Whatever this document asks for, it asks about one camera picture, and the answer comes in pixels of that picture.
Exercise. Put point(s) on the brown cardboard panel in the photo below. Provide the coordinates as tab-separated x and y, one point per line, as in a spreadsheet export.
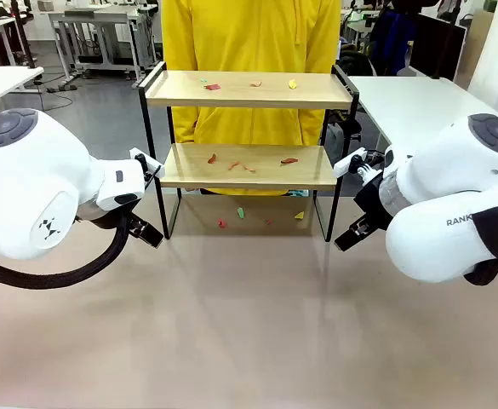
476	42

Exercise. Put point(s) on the black partition screen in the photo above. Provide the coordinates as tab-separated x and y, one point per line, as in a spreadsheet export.
438	42

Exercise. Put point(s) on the teal microfibre duster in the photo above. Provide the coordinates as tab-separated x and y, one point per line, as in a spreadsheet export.
297	193

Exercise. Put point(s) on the black frame wooden shelf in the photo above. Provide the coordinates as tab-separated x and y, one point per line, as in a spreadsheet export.
248	102

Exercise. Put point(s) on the large white desk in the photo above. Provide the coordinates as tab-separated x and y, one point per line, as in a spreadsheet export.
402	102

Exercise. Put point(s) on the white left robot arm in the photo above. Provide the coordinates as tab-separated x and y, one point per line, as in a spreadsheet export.
27	179

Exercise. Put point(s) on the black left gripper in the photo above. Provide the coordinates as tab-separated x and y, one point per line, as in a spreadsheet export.
131	222

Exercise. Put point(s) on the person in dark blue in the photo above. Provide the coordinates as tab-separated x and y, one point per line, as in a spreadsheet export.
393	38

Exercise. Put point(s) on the orange paper scrap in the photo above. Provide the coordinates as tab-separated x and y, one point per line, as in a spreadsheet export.
248	168
234	165

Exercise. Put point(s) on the black backpack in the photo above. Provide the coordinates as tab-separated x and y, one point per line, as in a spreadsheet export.
357	64

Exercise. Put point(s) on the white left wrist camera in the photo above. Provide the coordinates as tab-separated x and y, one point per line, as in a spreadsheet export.
137	154

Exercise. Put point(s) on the yellow paper scrap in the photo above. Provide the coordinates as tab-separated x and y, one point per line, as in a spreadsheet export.
292	84
299	215

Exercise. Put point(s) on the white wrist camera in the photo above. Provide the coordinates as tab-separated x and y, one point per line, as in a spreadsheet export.
137	154
344	166

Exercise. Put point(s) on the grey metal frame table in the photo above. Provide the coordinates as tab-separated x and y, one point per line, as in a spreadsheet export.
95	19

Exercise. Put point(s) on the person in yellow hoodie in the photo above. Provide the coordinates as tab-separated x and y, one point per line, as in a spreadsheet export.
248	38

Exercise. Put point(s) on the black pole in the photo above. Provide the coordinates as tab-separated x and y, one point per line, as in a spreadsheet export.
23	38

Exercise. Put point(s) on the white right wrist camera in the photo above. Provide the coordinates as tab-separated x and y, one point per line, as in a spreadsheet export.
344	166

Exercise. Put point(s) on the red-orange paper scrap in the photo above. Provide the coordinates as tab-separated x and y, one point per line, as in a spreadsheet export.
255	83

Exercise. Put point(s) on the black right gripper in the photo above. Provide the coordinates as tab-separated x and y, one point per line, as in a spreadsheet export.
372	198

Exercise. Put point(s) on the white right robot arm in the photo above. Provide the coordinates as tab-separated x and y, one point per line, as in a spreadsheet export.
436	200

